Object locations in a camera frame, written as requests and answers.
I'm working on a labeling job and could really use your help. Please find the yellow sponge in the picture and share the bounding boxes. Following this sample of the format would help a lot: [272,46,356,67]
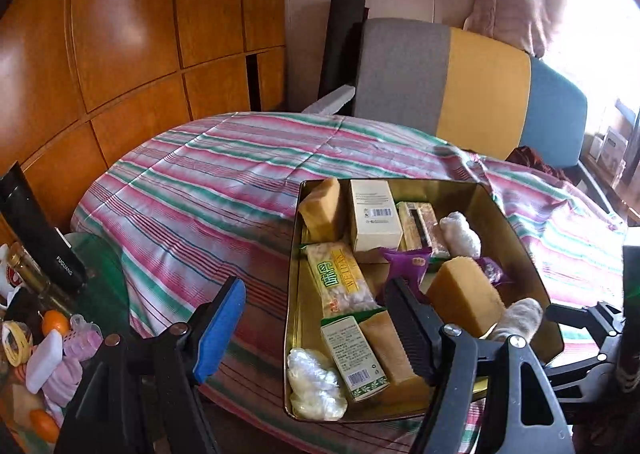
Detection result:
[298,177,346,244]
[359,311,432,408]

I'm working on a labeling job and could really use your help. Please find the white boxes by window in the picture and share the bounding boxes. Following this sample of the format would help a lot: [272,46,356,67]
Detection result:
[588,127,628,186]

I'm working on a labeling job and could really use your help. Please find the gold tin box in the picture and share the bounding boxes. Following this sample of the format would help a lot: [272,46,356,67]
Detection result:
[282,176,566,424]

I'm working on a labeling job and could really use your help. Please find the purple snack packet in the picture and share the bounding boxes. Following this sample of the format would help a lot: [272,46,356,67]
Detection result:
[378,247,514,289]

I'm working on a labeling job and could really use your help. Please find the white plastic bag bundle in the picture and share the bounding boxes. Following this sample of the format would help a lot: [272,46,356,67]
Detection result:
[286,348,348,422]

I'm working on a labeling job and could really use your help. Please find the black rolled mat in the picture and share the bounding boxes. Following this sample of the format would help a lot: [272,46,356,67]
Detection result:
[318,0,369,98]

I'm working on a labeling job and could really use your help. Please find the green glass side table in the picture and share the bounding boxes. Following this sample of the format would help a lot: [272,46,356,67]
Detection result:
[0,231,134,454]

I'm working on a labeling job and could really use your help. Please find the striped pink green bedsheet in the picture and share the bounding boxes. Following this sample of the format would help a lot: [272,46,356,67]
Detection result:
[72,112,624,453]

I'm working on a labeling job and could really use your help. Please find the wooden wardrobe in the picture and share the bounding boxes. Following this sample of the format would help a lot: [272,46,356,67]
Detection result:
[1,0,286,229]

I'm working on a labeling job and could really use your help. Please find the beige sock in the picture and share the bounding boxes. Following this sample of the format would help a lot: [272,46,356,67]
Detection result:
[487,298,544,342]

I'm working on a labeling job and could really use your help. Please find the large yellow sponge block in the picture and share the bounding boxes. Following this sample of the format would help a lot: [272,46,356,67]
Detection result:
[426,257,506,338]

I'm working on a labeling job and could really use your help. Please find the pink hair rollers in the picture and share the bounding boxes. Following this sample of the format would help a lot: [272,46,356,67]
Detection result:
[63,314,103,362]

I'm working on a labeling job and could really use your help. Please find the brown snack bar pack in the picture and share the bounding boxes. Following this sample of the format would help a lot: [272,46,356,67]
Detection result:
[396,201,450,260]

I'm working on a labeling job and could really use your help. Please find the black Fuguang box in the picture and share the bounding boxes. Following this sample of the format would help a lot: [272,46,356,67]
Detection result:
[1,161,87,295]

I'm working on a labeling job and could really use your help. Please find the yellow sponge front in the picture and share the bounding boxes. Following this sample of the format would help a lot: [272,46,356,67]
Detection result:
[359,311,432,408]

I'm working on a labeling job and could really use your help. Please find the white soap bar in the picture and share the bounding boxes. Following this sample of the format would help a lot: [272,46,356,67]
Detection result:
[25,329,63,394]

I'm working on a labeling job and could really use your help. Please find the beige barcode carton box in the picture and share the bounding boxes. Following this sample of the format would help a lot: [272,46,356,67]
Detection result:
[349,179,402,263]

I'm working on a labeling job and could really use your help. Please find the red cloth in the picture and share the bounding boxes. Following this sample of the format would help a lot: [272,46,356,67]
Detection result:
[506,146,572,182]

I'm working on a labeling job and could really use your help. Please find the green Weidan rice cracker pack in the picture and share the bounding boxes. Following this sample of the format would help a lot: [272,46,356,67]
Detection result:
[302,241,380,318]

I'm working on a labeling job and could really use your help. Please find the orange fruit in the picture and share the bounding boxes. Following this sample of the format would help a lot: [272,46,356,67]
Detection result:
[41,310,70,336]

